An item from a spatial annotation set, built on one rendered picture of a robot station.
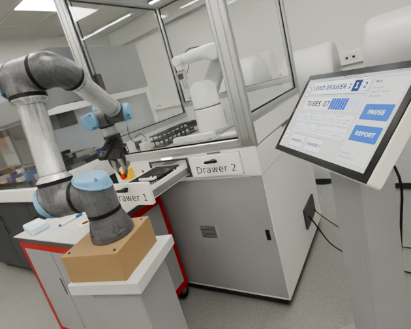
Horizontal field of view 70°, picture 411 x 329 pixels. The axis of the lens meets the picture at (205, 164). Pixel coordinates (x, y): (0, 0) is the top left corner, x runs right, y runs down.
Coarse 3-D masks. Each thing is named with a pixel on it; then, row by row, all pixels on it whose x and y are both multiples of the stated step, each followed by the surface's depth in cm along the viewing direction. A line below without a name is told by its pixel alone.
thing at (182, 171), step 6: (174, 168) 168; (180, 168) 156; (186, 168) 160; (168, 174) 149; (174, 174) 152; (180, 174) 155; (186, 174) 160; (162, 180) 144; (168, 180) 147; (174, 180) 151; (156, 186) 140; (162, 186) 143; (168, 186) 147; (156, 192) 139; (162, 192) 143
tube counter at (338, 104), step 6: (324, 102) 96; (330, 102) 93; (336, 102) 90; (342, 102) 87; (348, 102) 85; (354, 102) 82; (360, 102) 80; (324, 108) 95; (330, 108) 92; (336, 108) 89; (342, 108) 86; (348, 108) 84; (354, 108) 81
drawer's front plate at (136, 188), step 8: (120, 184) 142; (128, 184) 139; (136, 184) 136; (144, 184) 133; (128, 192) 141; (136, 192) 138; (144, 192) 135; (152, 192) 134; (144, 200) 137; (152, 200) 134
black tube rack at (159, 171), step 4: (152, 168) 169; (156, 168) 167; (160, 168) 164; (164, 168) 162; (168, 168) 158; (172, 168) 157; (148, 172) 162; (152, 172) 160; (156, 172) 158; (160, 172) 155; (164, 172) 152; (168, 172) 162; (140, 176) 158; (144, 176) 156; (148, 176) 154; (152, 176) 151; (156, 176) 149; (160, 176) 148; (164, 176) 157; (132, 180) 156
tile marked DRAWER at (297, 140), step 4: (292, 136) 107; (296, 136) 105; (300, 136) 102; (304, 136) 100; (292, 140) 106; (296, 140) 104; (300, 140) 101; (288, 144) 108; (292, 144) 105; (296, 144) 103; (300, 144) 100
